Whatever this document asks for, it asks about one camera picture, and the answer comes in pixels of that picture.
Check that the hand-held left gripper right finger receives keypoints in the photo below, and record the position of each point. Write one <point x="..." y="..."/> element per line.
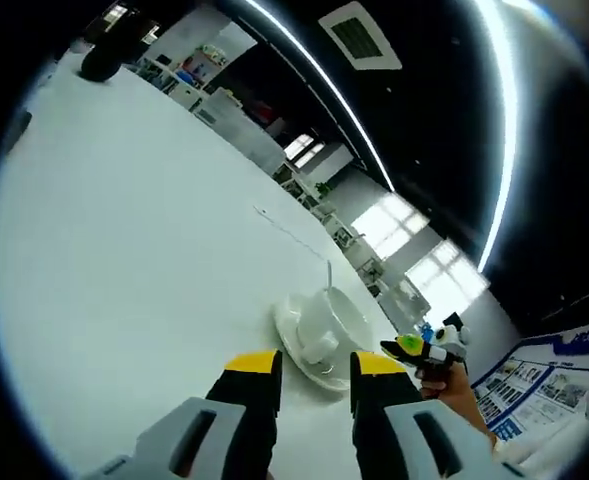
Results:
<point x="389" y="435"/>

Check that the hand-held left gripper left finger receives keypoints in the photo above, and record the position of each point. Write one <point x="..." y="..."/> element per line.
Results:
<point x="224" y="430"/>

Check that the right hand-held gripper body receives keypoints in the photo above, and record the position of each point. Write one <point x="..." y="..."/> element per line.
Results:
<point x="449" y="347"/>

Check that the white saucer coffee tray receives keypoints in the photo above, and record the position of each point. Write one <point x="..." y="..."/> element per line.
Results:
<point x="354" y="320"/>

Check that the white coffee cup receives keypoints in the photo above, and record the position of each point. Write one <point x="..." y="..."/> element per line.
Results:
<point x="314" y="325"/>

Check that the white spoon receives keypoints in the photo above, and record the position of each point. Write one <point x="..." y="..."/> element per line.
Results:
<point x="329" y="275"/>

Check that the white tabletop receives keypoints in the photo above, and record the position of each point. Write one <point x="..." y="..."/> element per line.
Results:
<point x="149" y="250"/>

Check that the person's right hand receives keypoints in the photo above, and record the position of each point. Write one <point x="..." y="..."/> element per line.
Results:
<point x="449" y="387"/>

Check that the green potted plant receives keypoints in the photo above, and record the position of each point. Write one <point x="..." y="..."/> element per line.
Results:
<point x="322" y="189"/>

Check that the long ceiling light strip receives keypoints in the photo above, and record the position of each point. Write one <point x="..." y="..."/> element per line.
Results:
<point x="501" y="150"/>
<point x="334" y="95"/>

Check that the ceiling air conditioner vent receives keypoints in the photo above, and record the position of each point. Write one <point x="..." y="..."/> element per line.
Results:
<point x="361" y="35"/>

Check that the colourful display shelf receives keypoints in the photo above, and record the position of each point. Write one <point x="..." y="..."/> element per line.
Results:
<point x="205" y="62"/>

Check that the black round speaker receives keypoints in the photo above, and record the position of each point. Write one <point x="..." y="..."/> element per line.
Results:
<point x="101" y="60"/>

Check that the wall poster board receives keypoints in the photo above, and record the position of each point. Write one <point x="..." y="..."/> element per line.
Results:
<point x="539" y="385"/>

